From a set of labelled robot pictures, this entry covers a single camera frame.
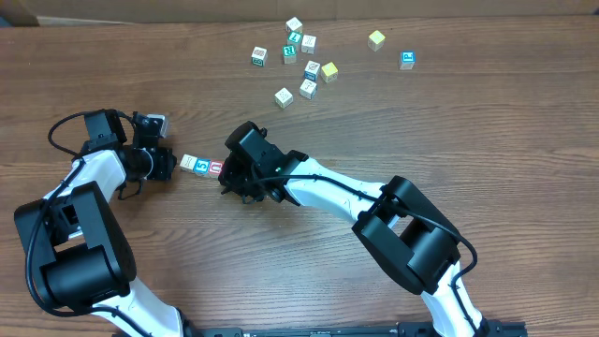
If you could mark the top white ball block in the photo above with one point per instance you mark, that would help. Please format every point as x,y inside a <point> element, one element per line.
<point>294,25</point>

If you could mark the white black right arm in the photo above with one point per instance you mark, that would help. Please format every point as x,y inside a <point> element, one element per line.
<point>412,242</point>

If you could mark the yellow top centre block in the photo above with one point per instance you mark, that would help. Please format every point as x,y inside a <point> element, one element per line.
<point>329,72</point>

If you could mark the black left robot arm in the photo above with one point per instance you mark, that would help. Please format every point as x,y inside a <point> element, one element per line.
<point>77,258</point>

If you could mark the green letter L block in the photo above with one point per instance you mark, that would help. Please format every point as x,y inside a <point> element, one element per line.
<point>294,38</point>

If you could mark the white blue edged block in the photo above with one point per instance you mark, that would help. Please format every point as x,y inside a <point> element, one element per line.
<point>308,89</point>

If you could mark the yellow top far block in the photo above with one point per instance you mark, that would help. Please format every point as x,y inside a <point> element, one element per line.
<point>376,40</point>

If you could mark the blue number 5 block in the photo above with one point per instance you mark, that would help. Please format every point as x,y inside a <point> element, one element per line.
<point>202,166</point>

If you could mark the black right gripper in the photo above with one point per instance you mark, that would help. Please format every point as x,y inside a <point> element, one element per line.
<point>228,178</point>

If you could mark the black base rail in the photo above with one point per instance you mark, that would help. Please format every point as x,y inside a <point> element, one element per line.
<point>494,328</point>

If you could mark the white umbrella block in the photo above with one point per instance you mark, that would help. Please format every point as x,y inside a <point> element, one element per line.
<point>308,44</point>

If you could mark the blue letter P block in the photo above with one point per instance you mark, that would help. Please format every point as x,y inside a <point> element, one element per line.
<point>407,60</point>

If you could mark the blue sided white block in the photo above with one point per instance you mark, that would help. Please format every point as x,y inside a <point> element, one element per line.
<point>311,71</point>

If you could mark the green letter R block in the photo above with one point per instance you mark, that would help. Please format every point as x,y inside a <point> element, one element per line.
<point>289,54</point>

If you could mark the green letter B block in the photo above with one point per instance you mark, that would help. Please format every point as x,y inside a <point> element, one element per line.
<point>259,56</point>

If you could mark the white butterfly block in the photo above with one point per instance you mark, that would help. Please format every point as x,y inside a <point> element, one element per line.
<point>188,163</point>

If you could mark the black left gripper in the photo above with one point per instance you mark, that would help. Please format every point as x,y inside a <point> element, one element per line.
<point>163,158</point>

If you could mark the red letter U block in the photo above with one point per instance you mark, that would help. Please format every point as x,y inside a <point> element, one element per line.
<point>215,168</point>

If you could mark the yellow letter S block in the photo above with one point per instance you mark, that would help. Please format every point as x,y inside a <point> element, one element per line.
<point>283,98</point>

